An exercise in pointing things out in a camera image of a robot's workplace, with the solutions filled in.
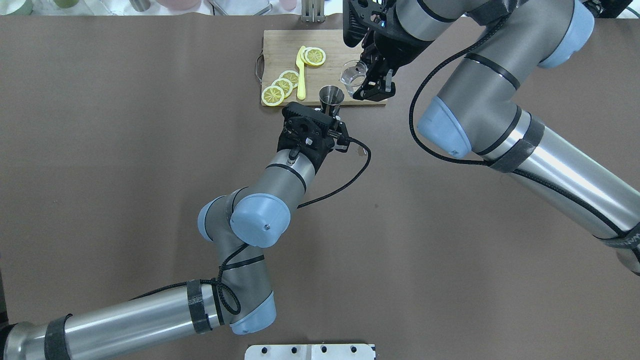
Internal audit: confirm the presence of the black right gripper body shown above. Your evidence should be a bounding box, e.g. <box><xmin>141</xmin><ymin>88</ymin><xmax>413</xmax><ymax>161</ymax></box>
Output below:
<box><xmin>359</xmin><ymin>30</ymin><xmax>416</xmax><ymax>81</ymax></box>

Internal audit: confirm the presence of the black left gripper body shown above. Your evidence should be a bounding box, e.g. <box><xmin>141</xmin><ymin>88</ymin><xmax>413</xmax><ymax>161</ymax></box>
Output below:
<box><xmin>277</xmin><ymin>125</ymin><xmax>335</xmax><ymax>172</ymax></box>

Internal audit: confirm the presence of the clear glass beaker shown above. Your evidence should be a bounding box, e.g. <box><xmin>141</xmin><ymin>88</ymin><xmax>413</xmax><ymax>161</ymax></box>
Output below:
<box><xmin>339</xmin><ymin>59</ymin><xmax>368</xmax><ymax>98</ymax></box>

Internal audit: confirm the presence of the steel jigger measuring cup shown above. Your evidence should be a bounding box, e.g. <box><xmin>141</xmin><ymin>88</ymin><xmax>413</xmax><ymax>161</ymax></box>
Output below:
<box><xmin>318</xmin><ymin>85</ymin><xmax>345</xmax><ymax>118</ymax></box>

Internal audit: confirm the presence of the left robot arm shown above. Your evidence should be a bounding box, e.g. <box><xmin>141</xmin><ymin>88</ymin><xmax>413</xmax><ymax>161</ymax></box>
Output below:
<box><xmin>1</xmin><ymin>114</ymin><xmax>281</xmax><ymax>324</ymax></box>

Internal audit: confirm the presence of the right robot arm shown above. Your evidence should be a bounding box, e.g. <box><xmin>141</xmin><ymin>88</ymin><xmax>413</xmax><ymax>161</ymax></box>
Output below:
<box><xmin>342</xmin><ymin>0</ymin><xmax>639</xmax><ymax>276</ymax></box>

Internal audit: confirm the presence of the yellow plastic knife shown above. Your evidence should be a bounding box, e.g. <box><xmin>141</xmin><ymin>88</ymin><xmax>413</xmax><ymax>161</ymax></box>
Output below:
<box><xmin>295</xmin><ymin>45</ymin><xmax>307</xmax><ymax>101</ymax></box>

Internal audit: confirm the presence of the wooden cutting board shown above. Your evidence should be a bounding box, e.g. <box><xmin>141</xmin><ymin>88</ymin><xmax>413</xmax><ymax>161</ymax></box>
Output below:
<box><xmin>261</xmin><ymin>29</ymin><xmax>387</xmax><ymax>108</ymax></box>

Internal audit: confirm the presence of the white pillar base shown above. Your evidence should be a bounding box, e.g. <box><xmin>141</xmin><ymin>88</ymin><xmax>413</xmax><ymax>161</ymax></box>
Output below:
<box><xmin>244</xmin><ymin>343</ymin><xmax>378</xmax><ymax>360</ymax></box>

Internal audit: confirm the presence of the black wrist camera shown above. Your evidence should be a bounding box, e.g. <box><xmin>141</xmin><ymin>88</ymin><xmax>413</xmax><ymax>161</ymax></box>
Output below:
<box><xmin>281</xmin><ymin>102</ymin><xmax>334</xmax><ymax>135</ymax></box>
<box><xmin>342</xmin><ymin>0</ymin><xmax>396</xmax><ymax>48</ymax></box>

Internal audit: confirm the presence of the aluminium frame post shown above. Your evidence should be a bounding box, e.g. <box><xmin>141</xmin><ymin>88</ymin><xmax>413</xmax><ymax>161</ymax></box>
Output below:
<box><xmin>301</xmin><ymin>0</ymin><xmax>326</xmax><ymax>23</ymax></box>

